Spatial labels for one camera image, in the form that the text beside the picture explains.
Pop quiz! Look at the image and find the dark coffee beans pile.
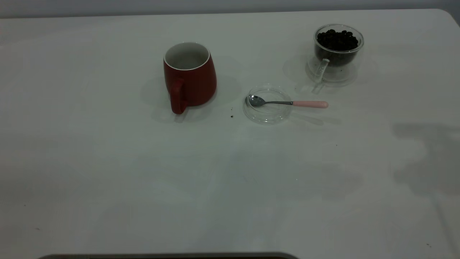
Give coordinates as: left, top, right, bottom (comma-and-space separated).
316, 29, 359, 67

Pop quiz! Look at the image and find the red ceramic mug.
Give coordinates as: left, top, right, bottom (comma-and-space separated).
163, 42, 217, 115

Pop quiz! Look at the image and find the clear glass cup with handle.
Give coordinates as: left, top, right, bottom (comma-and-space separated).
305, 24, 364, 87

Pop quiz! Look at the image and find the metal spoon with pink handle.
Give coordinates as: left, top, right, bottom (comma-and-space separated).
247, 95, 329, 109

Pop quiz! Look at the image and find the round clear glass dish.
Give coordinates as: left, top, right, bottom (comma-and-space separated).
243, 85, 293, 125

